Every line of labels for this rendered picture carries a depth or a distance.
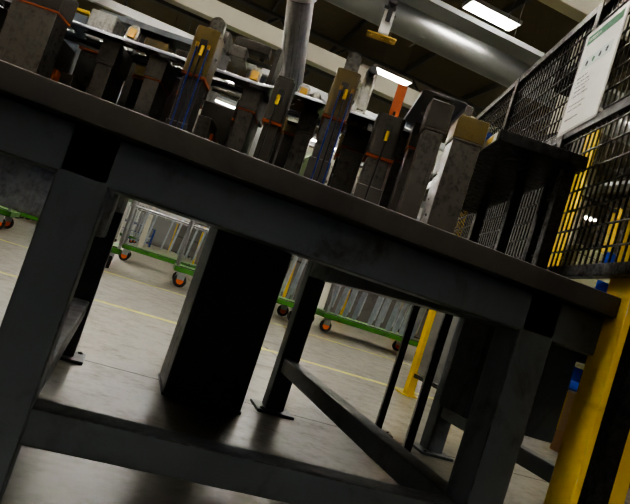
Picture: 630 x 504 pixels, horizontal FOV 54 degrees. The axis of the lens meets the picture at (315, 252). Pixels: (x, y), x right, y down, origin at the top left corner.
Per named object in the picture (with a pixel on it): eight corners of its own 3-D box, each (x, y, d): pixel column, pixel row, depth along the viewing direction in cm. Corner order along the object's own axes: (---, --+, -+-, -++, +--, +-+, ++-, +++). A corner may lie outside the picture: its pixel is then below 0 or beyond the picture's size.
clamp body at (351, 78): (289, 205, 138) (337, 61, 140) (290, 211, 150) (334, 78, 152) (317, 214, 138) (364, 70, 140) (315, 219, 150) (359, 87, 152)
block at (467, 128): (416, 251, 150) (460, 112, 152) (410, 252, 158) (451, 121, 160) (447, 261, 150) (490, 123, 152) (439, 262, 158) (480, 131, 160)
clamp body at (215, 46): (144, 158, 141) (194, 18, 143) (156, 168, 152) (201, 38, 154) (172, 167, 141) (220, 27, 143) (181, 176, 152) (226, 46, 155)
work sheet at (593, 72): (595, 115, 148) (631, -2, 150) (556, 138, 171) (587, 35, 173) (603, 118, 148) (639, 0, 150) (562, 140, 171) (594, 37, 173)
